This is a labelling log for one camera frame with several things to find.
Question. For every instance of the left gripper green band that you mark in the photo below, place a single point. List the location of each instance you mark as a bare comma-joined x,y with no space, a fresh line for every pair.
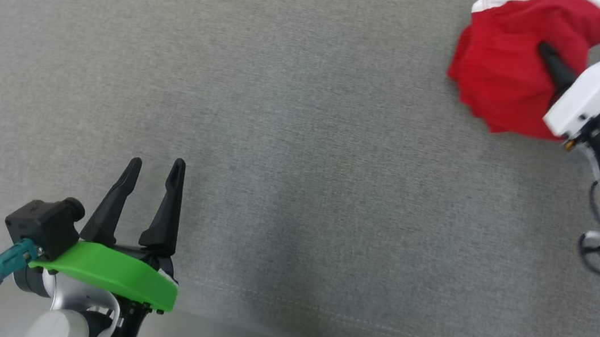
104,270

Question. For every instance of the red shorts with white stripe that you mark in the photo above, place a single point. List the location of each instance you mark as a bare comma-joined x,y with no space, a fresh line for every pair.
500,73

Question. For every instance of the grey fabric sofa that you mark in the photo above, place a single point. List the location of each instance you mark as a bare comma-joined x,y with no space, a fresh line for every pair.
306,163

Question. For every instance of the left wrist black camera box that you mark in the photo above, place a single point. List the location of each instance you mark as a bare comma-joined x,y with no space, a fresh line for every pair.
41,222

